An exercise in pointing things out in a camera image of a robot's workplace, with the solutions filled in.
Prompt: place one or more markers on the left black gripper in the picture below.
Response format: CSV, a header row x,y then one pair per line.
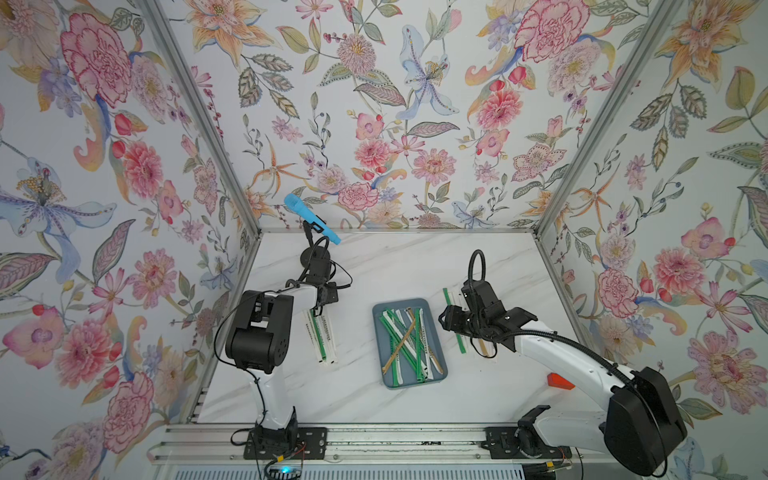
x,y
330,285

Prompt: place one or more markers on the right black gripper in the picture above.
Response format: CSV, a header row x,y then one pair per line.
x,y
450,318

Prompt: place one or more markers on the blue-grey storage tray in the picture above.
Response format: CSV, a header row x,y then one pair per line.
x,y
411,307

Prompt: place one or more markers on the brown paper straw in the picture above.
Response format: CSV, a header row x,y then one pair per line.
x,y
399,346

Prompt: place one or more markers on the green straw group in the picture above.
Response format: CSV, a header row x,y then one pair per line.
x,y
316,337
409,367
451,317

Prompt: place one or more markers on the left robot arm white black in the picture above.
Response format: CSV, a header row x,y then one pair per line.
x,y
259,337

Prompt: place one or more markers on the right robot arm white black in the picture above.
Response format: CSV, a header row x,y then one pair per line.
x,y
636,420

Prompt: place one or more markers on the black round microphone stand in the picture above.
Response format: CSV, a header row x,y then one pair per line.
x,y
309,237

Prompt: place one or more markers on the blue microphone on stand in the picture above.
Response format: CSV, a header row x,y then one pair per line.
x,y
297,206

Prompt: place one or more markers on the red block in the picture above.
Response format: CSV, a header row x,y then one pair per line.
x,y
554,380

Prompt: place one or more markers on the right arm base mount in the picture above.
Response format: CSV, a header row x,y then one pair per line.
x,y
512,442

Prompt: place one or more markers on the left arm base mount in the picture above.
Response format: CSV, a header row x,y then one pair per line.
x,y
308,443

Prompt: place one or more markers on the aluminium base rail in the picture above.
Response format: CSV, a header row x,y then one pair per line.
x,y
347,444

